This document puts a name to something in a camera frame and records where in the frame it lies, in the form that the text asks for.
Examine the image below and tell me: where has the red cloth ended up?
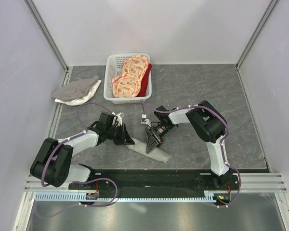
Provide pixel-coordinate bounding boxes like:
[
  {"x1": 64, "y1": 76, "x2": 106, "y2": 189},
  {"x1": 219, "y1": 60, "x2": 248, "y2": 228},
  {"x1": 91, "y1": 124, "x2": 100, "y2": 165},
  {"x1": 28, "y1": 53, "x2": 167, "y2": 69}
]
[{"x1": 137, "y1": 64, "x2": 152, "y2": 97}]

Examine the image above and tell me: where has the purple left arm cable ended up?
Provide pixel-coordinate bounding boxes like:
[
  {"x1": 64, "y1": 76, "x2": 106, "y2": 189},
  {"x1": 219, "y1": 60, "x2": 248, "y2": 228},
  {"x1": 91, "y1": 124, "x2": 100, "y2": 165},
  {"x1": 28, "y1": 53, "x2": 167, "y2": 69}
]
[{"x1": 35, "y1": 103, "x2": 118, "y2": 218}]

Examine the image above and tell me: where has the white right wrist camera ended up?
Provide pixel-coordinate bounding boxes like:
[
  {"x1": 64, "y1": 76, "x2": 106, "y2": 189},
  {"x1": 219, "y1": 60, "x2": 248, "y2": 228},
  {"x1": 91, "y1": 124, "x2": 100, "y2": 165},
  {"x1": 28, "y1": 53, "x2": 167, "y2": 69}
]
[{"x1": 141, "y1": 114, "x2": 151, "y2": 126}]

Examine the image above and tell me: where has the grey-green cloth napkin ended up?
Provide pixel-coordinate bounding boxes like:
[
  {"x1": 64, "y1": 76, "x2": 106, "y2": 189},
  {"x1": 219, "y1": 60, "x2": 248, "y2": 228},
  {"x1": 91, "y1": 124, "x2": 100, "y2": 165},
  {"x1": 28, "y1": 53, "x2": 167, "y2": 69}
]
[{"x1": 126, "y1": 139, "x2": 173, "y2": 164}]

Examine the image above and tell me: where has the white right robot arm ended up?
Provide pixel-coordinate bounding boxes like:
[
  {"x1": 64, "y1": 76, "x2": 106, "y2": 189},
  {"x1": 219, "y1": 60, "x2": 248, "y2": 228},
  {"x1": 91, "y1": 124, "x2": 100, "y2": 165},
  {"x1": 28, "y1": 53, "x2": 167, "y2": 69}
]
[{"x1": 145, "y1": 101, "x2": 231, "y2": 190}]

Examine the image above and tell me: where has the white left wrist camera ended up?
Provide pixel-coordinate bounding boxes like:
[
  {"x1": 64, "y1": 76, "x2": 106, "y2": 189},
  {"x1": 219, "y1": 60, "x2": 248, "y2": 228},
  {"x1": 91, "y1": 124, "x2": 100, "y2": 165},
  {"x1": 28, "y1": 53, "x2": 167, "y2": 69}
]
[{"x1": 112, "y1": 112, "x2": 125, "y2": 127}]

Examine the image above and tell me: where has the white cloth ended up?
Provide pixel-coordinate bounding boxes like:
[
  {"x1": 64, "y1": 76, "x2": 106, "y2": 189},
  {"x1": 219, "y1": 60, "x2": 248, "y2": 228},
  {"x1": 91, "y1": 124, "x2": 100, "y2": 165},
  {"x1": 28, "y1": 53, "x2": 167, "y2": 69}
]
[{"x1": 54, "y1": 80, "x2": 102, "y2": 106}]

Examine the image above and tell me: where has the aluminium frame rail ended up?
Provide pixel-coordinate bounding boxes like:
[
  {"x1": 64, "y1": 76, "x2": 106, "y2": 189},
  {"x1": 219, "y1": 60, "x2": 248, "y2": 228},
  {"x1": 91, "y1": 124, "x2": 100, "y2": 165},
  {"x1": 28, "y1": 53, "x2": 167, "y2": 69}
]
[{"x1": 0, "y1": 0, "x2": 289, "y2": 231}]

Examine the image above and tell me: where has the slotted cable duct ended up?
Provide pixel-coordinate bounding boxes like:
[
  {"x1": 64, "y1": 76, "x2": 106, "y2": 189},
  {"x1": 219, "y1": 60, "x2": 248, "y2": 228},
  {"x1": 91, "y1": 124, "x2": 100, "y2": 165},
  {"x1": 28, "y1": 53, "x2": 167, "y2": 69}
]
[{"x1": 35, "y1": 191, "x2": 223, "y2": 203}]

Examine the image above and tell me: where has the grey cloth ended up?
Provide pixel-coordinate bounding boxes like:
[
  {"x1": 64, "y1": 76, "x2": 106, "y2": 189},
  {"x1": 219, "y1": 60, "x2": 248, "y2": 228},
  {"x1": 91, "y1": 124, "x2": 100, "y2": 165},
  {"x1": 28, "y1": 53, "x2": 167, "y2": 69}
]
[{"x1": 51, "y1": 75, "x2": 99, "y2": 101}]

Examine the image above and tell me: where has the floral mesh laundry bag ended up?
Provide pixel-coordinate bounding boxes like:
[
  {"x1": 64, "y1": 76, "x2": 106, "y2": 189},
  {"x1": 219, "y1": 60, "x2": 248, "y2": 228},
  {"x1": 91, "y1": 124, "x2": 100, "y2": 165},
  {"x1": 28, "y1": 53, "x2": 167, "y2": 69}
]
[{"x1": 112, "y1": 54, "x2": 150, "y2": 98}]

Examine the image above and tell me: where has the white perforated plastic basket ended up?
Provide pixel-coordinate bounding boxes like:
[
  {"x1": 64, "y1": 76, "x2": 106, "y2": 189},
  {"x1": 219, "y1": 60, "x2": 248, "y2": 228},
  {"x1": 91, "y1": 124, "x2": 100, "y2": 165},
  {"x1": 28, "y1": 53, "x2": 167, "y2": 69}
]
[{"x1": 104, "y1": 53, "x2": 152, "y2": 104}]

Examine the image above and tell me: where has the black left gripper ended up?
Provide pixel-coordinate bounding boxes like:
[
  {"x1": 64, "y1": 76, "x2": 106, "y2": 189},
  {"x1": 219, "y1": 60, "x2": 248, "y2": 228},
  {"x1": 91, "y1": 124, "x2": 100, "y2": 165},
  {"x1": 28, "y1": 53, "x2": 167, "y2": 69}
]
[{"x1": 106, "y1": 123, "x2": 134, "y2": 146}]

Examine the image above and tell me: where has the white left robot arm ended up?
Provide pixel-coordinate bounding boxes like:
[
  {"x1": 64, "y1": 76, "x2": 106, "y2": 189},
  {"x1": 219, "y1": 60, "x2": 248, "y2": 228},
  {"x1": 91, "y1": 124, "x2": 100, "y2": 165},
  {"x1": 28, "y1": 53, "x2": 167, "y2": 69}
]
[{"x1": 30, "y1": 112, "x2": 135, "y2": 187}]

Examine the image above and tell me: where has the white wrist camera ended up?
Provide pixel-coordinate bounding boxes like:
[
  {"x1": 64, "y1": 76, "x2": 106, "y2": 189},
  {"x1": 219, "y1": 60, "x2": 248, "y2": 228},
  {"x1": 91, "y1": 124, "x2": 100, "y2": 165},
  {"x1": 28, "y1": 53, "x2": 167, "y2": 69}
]
[
  {"x1": 112, "y1": 112, "x2": 125, "y2": 127},
  {"x1": 141, "y1": 114, "x2": 151, "y2": 126}
]

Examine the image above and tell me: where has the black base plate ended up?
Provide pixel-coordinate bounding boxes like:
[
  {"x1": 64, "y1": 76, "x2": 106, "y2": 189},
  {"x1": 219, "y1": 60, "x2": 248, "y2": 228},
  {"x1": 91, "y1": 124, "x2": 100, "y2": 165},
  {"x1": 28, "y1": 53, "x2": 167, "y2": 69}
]
[{"x1": 68, "y1": 169, "x2": 240, "y2": 193}]

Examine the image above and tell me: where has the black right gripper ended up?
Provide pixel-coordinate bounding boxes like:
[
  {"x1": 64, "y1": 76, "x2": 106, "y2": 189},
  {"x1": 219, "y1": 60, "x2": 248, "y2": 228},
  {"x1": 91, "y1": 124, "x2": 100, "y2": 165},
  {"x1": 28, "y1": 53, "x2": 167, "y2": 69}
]
[{"x1": 145, "y1": 122, "x2": 173, "y2": 153}]

